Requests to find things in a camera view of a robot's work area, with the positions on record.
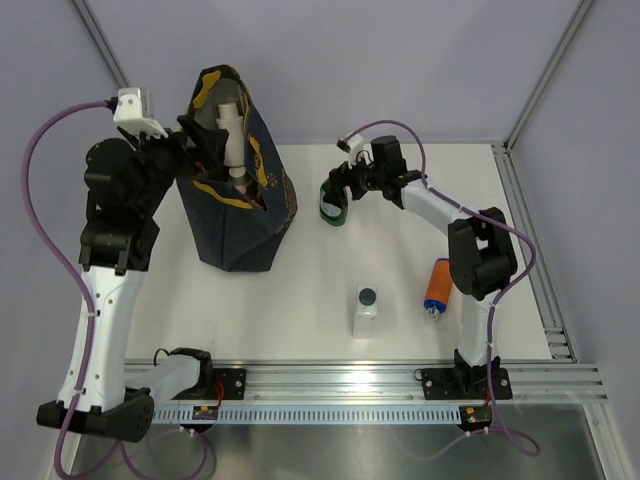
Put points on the peach baby oil bottle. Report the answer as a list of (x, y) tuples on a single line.
[(252, 194)]

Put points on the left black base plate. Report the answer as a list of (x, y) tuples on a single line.
[(222, 384)]

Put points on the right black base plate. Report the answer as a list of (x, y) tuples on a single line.
[(457, 383)]

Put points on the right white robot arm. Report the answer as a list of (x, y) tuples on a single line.
[(482, 261)]

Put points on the pale green cylindrical bottle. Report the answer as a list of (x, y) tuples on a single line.
[(238, 176)]

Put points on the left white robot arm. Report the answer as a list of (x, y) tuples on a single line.
[(127, 179)]

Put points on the green dish soap bottle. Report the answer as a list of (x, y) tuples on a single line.
[(331, 214)]

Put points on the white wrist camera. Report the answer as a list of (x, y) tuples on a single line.
[(132, 114), (351, 147)]

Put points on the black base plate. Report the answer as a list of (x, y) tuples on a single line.
[(457, 383), (222, 384)]

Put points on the beige bottle round cap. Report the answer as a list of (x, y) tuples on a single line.
[(230, 120)]

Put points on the clear bottle black cap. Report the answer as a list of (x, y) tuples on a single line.
[(366, 310)]

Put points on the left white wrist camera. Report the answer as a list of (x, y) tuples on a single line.
[(132, 114)]

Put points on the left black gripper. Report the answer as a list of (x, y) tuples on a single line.
[(208, 144)]

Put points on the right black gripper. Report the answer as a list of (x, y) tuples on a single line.
[(342, 177)]

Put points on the slotted grey cable duct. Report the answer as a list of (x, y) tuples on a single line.
[(230, 414)]

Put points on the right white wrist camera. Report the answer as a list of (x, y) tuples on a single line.
[(351, 147)]

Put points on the orange blue tube bottle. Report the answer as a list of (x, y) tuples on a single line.
[(439, 289)]

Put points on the aluminium mounting rail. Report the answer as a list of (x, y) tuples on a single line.
[(382, 382)]

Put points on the dark blue canvas bag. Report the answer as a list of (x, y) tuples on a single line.
[(229, 232)]

